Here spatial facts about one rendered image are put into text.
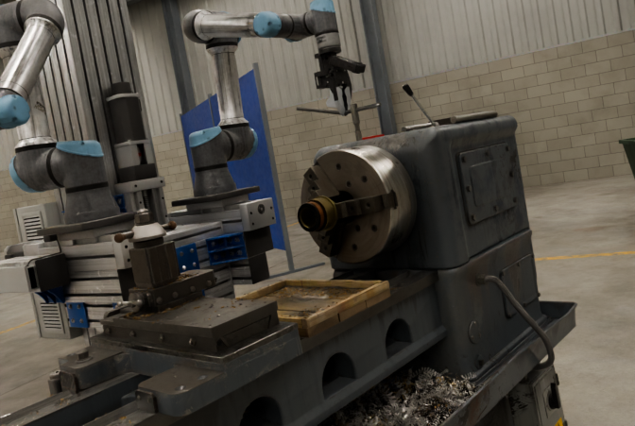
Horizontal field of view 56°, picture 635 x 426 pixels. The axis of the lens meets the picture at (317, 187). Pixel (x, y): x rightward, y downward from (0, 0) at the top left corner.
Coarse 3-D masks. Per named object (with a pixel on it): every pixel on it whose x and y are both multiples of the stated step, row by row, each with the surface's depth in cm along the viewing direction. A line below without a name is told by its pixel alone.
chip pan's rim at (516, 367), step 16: (544, 304) 207; (560, 304) 203; (576, 304) 198; (560, 320) 186; (528, 336) 188; (560, 336) 189; (512, 352) 179; (528, 352) 170; (544, 352) 179; (496, 368) 170; (512, 368) 163; (528, 368) 170; (480, 384) 162; (496, 384) 154; (512, 384) 161; (480, 400) 147; (496, 400) 154; (464, 416) 141; (480, 416) 147
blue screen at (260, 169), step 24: (216, 96) 803; (192, 120) 950; (216, 120) 823; (264, 120) 652; (264, 144) 668; (192, 168) 1011; (240, 168) 765; (264, 168) 683; (264, 192) 698; (288, 240) 661; (288, 264) 663; (312, 264) 673
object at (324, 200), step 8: (312, 200) 153; (320, 200) 152; (328, 200) 154; (304, 208) 152; (312, 208) 150; (320, 208) 150; (328, 208) 151; (304, 216) 154; (312, 216) 156; (320, 216) 149; (328, 216) 151; (336, 216) 153; (304, 224) 153; (312, 224) 154; (320, 224) 150; (328, 224) 152
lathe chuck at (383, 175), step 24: (336, 168) 161; (360, 168) 156; (384, 168) 155; (360, 192) 157; (384, 192) 152; (360, 216) 158; (384, 216) 153; (408, 216) 158; (360, 240) 160; (384, 240) 154
